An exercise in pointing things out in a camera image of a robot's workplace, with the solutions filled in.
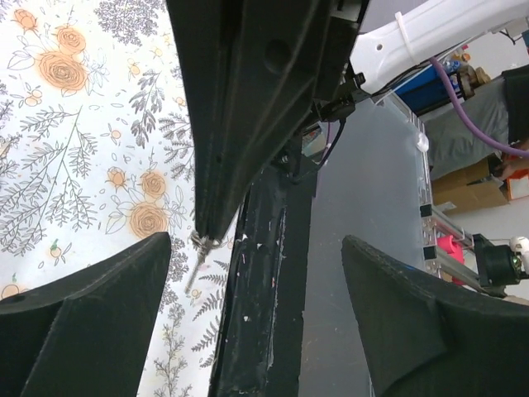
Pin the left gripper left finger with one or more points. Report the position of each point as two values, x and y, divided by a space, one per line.
87 334

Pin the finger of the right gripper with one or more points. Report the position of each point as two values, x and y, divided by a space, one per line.
255 73

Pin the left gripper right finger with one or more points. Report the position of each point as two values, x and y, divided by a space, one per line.
425 337

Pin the small silver key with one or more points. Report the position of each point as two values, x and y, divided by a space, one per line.
203 246

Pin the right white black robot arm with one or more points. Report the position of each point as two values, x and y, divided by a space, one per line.
425 31

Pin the floral table mat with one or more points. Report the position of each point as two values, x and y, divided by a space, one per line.
97 154

